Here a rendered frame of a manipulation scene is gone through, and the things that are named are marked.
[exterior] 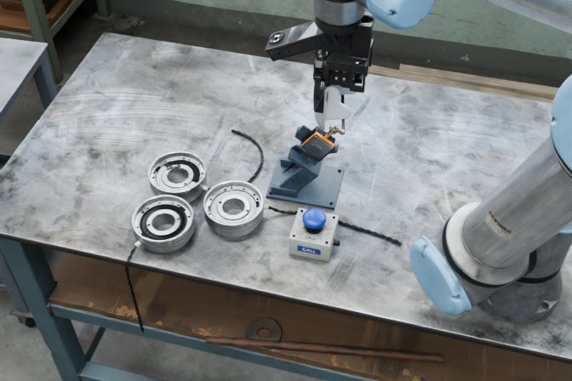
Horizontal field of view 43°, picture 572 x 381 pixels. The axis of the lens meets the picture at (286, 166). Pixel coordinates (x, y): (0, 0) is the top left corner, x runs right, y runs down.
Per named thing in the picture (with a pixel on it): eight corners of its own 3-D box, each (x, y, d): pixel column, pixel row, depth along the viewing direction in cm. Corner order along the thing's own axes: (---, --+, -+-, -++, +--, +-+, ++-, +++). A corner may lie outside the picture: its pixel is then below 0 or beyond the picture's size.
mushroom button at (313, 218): (299, 241, 122) (300, 221, 119) (305, 223, 125) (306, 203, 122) (323, 245, 122) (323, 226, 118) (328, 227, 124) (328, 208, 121)
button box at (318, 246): (288, 255, 123) (288, 237, 120) (298, 224, 128) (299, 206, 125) (334, 264, 122) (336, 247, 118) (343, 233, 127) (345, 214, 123)
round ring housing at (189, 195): (140, 197, 133) (136, 182, 130) (168, 160, 139) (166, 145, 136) (191, 214, 130) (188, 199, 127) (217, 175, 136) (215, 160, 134)
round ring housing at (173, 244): (169, 201, 132) (167, 185, 129) (208, 232, 127) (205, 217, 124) (122, 232, 127) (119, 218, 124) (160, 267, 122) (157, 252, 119)
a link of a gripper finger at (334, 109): (347, 143, 118) (352, 93, 112) (311, 137, 119) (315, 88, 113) (351, 133, 120) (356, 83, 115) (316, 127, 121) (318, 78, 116)
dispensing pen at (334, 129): (276, 161, 135) (329, 114, 123) (294, 173, 136) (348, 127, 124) (272, 169, 133) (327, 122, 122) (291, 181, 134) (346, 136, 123)
